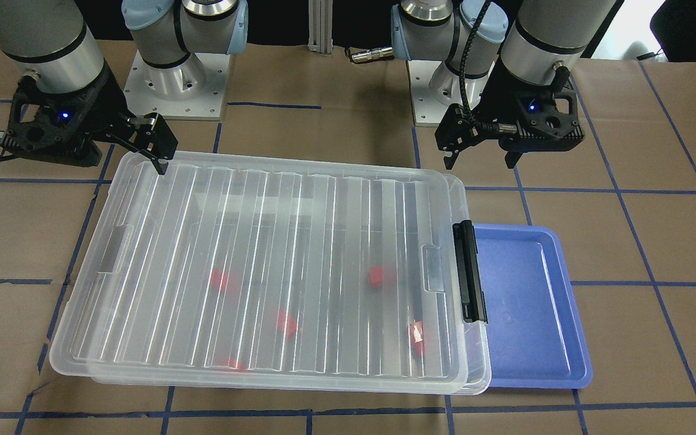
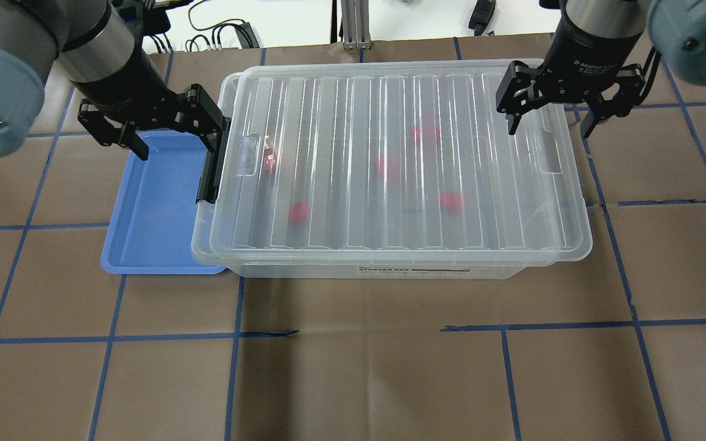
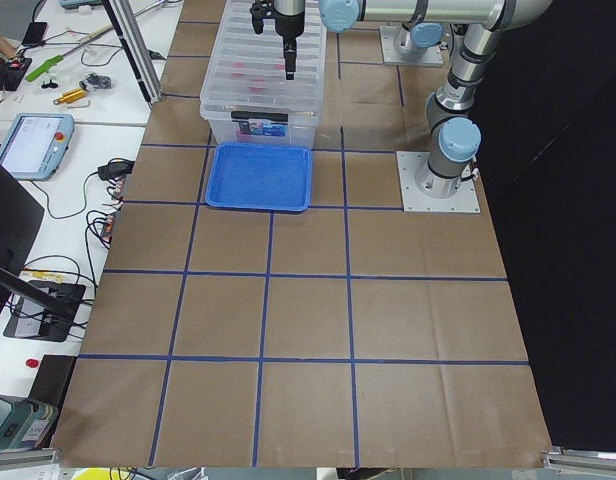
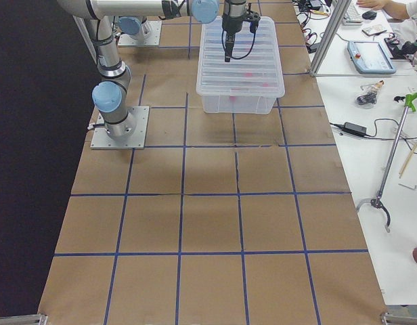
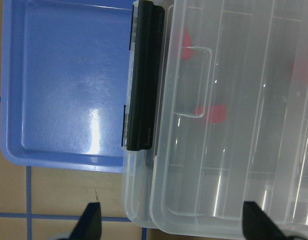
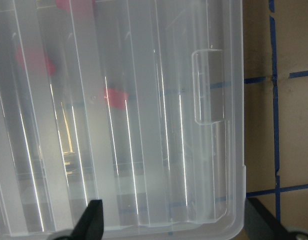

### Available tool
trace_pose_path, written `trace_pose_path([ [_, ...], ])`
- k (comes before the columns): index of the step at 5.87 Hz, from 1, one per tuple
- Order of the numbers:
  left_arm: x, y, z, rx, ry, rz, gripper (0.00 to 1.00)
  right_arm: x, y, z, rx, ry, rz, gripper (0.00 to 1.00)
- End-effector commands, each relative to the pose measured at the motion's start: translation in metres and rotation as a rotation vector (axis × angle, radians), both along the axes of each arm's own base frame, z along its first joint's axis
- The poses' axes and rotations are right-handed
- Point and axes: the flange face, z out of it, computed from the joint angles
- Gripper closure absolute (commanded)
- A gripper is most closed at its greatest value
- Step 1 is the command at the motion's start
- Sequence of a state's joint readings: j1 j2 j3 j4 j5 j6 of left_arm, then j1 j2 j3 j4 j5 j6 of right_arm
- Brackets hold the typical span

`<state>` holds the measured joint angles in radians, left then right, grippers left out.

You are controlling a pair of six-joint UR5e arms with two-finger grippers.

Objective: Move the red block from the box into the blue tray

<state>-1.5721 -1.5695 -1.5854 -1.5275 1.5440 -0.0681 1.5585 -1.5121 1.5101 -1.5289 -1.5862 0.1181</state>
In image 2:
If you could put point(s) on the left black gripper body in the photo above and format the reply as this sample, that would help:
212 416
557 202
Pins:
121 90

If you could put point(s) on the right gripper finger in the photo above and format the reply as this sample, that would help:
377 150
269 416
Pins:
518 93
601 109

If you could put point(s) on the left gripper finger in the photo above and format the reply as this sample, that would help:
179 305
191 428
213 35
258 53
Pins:
131 140
207 120

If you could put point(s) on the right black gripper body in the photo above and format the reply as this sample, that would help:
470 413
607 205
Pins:
587 56

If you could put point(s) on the red block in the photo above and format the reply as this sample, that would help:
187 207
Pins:
425 135
269 161
299 212
451 202
387 168

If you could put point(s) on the clear plastic box lid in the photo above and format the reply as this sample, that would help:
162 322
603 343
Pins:
390 162

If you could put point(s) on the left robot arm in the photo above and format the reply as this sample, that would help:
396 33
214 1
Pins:
97 45

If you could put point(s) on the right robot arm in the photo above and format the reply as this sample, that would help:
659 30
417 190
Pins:
670 31

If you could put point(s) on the blue plastic tray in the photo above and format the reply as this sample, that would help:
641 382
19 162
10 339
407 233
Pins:
152 222

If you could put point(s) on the red block back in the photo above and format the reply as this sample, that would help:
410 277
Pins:
425 135

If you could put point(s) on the clear plastic storage box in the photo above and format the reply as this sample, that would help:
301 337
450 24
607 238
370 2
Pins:
383 269

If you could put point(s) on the black tool on bench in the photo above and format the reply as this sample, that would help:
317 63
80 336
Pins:
481 16

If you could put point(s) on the black box latch handle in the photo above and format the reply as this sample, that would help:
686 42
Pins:
209 177

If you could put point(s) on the aluminium frame post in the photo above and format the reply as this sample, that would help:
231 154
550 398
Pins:
355 25

